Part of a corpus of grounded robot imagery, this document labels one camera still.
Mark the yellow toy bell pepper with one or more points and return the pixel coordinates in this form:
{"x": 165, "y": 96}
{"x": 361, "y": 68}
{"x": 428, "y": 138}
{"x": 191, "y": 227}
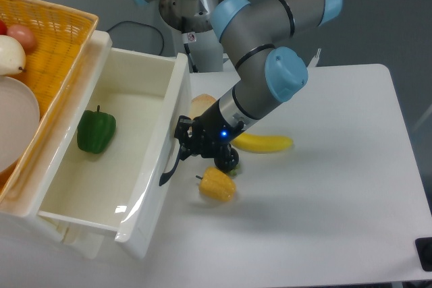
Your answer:
{"x": 217, "y": 185}

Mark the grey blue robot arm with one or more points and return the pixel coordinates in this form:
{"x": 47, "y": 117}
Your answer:
{"x": 269, "y": 75}

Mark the black object at table edge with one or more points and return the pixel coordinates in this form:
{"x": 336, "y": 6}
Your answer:
{"x": 424, "y": 251}

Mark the white toy pear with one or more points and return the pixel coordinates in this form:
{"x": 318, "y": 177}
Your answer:
{"x": 13, "y": 56}

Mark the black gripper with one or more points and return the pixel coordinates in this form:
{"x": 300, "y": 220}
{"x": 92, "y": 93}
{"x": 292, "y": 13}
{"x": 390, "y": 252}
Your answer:
{"x": 213, "y": 131}

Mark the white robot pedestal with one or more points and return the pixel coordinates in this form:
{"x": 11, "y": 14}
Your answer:
{"x": 199, "y": 48}

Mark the metal table clamp right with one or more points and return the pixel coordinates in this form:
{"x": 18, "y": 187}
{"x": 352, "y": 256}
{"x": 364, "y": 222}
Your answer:
{"x": 315, "y": 59}

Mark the toy bread slice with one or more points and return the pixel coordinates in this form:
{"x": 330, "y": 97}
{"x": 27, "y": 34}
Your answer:
{"x": 200, "y": 104}

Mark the white drawer cabinet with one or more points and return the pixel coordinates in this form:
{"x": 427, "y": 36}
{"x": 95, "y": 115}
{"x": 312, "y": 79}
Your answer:
{"x": 31, "y": 207}

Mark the pink plate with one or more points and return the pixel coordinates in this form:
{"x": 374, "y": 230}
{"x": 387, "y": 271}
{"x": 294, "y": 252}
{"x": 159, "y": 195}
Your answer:
{"x": 20, "y": 118}

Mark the white top drawer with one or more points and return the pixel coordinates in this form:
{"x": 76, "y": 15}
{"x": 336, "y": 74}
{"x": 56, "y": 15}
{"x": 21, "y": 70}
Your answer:
{"x": 117, "y": 193}

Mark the green toy bell pepper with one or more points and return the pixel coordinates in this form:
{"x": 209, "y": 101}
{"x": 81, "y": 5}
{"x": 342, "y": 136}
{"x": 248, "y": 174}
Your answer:
{"x": 95, "y": 131}

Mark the black toy eggplant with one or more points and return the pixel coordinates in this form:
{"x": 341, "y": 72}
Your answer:
{"x": 228, "y": 162}

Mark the yellow toy banana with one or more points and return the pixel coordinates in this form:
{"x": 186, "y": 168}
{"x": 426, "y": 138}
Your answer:
{"x": 262, "y": 144}

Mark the orange woven basket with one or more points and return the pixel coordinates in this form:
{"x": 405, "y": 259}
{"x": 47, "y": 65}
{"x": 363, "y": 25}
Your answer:
{"x": 62, "y": 34}

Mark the red toy fruit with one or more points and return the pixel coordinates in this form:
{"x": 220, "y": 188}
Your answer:
{"x": 3, "y": 28}

